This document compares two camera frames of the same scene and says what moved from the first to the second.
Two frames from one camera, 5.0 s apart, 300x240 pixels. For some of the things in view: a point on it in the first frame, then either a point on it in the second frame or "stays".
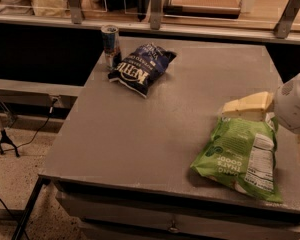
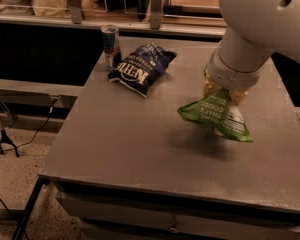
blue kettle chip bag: [142, 69] stays
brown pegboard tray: [203, 0] stays
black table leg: [41, 180] stays
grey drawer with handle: [103, 217] stays
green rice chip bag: [242, 154] → [217, 111]
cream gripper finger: [252, 107] → [212, 81]
